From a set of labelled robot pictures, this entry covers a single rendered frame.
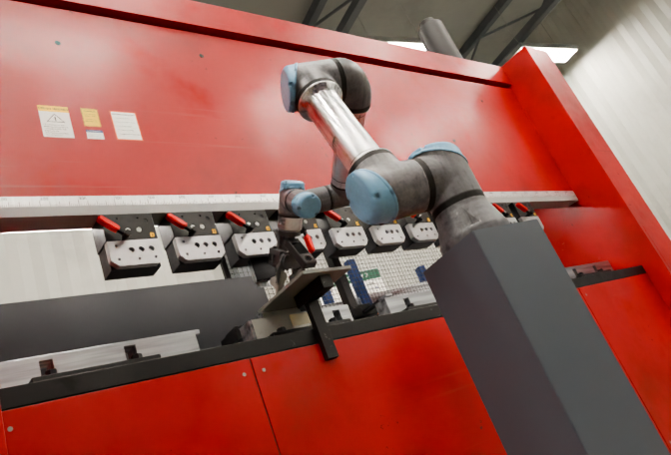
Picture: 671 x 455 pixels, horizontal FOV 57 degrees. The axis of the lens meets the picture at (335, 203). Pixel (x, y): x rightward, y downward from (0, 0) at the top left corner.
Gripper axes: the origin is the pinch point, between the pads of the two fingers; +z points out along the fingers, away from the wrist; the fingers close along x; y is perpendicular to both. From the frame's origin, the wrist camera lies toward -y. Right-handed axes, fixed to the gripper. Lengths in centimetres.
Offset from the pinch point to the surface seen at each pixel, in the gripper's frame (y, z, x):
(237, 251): 13.6, -11.7, 11.0
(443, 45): 103, -108, -183
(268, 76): 62, -71, -29
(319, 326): -18.2, 4.3, 2.3
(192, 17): 76, -91, -1
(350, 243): 11.6, -11.8, -35.0
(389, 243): 12, -10, -55
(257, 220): 19.3, -20.5, 0.5
